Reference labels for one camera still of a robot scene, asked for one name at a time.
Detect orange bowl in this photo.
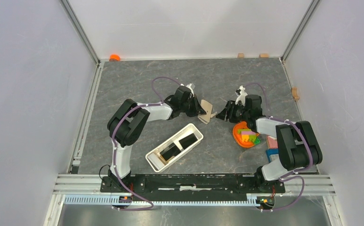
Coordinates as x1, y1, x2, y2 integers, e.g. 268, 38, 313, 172
233, 121, 260, 148

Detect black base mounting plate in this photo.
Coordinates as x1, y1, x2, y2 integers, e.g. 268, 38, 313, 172
100, 173, 286, 202

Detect black credit card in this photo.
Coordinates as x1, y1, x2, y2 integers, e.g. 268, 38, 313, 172
160, 143, 181, 162
179, 133, 198, 150

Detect beige leather card holder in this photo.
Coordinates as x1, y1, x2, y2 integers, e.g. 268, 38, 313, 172
198, 99, 218, 124

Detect wooden block right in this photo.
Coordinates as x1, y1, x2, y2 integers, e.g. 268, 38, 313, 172
259, 53, 269, 58

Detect coloured toy blocks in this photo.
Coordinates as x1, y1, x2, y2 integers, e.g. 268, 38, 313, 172
237, 129, 259, 146

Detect curved wooden piece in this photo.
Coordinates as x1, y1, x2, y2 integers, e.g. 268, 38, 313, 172
291, 87, 300, 101

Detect blue small box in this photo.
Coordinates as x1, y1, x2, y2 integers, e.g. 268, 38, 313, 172
265, 148, 279, 163

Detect white toothed cable rail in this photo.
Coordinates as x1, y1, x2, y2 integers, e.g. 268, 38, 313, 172
64, 194, 260, 207

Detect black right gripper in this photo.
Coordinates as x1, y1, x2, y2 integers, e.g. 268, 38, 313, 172
215, 100, 250, 124

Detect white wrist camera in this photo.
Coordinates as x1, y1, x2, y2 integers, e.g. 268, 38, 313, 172
235, 85, 248, 106
186, 83, 195, 95

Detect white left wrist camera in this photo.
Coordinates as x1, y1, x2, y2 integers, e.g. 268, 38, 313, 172
186, 83, 195, 95

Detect orange round cap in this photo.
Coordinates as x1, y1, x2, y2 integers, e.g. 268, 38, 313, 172
109, 54, 121, 61

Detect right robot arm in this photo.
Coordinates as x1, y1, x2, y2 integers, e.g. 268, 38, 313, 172
216, 95, 323, 192

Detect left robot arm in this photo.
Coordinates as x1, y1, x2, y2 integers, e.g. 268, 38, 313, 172
107, 84, 206, 192

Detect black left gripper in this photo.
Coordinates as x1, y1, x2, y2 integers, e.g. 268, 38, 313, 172
180, 95, 205, 118

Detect pink card box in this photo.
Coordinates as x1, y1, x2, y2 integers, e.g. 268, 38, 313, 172
266, 136, 278, 149

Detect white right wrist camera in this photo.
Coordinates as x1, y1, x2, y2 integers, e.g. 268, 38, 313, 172
235, 85, 248, 106

